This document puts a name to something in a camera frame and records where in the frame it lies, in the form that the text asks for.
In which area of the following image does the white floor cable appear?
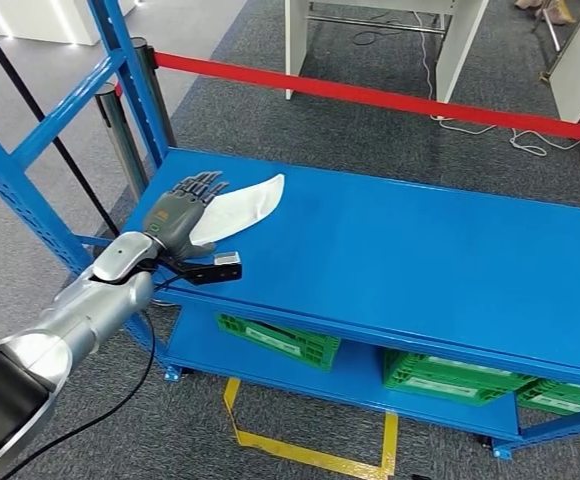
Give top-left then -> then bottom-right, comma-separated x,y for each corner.
414,9 -> 580,159

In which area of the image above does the blue metal shelf rack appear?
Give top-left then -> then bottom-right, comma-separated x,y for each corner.
0,0 -> 580,464

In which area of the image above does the green plastic crate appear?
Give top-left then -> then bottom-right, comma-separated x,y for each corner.
381,349 -> 537,408
214,312 -> 343,373
514,378 -> 580,418

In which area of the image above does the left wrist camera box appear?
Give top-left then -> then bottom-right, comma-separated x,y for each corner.
158,250 -> 244,288

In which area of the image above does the red barrier belt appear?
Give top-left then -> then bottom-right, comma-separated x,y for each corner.
114,50 -> 580,146

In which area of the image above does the chrome stanchion post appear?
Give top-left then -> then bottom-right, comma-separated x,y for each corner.
94,82 -> 150,201
130,36 -> 178,151

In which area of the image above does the metal chair frame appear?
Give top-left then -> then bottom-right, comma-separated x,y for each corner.
539,0 -> 580,85

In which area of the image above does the white desk with crossbar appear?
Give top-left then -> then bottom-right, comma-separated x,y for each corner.
284,0 -> 492,105

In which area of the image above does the black floor cable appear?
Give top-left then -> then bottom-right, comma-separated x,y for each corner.
352,26 -> 402,48

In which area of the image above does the black pole floor stand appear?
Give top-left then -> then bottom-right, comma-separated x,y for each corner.
0,6 -> 122,239

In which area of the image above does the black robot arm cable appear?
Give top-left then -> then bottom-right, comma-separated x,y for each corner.
0,276 -> 184,480

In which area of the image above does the white lit display plinth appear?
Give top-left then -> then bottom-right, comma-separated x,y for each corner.
0,0 -> 137,47

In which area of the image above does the person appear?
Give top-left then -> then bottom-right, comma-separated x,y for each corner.
514,0 -> 578,27

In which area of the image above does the white plastic car part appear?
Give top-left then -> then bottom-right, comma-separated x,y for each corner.
189,172 -> 286,248

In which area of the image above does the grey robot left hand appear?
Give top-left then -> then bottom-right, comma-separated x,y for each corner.
141,170 -> 230,262

